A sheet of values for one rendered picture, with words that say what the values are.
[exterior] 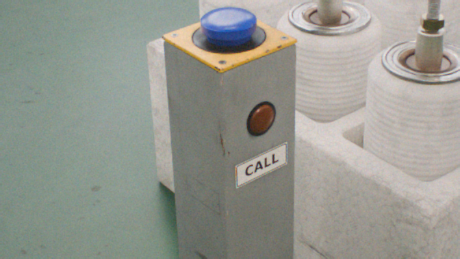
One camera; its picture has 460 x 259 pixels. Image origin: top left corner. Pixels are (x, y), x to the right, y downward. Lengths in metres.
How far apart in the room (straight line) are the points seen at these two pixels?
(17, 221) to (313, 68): 0.39
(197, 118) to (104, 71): 0.65
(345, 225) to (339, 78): 0.13
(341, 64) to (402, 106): 0.09
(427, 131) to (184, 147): 0.20
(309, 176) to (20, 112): 0.53
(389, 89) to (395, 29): 0.16
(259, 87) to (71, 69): 0.70
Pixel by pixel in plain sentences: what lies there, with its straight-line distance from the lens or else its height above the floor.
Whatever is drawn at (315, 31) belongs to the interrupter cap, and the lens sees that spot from 0.78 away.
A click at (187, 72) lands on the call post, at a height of 0.30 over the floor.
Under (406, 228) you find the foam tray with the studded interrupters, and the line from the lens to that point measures 0.72.
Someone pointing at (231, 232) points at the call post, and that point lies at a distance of 0.67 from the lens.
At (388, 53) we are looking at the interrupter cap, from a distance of 0.75.
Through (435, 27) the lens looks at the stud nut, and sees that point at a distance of 0.72.
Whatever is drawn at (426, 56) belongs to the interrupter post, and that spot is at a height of 0.26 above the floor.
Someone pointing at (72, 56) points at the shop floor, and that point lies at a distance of 1.33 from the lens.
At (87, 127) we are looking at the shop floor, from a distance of 1.15.
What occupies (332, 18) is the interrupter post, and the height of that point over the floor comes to 0.26.
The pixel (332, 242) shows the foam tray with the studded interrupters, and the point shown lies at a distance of 0.80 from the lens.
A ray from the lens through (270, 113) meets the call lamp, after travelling 0.63.
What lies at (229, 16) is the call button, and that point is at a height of 0.33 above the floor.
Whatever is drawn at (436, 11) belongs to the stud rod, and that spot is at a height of 0.30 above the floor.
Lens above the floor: 0.59
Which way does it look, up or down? 32 degrees down
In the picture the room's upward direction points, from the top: 2 degrees counter-clockwise
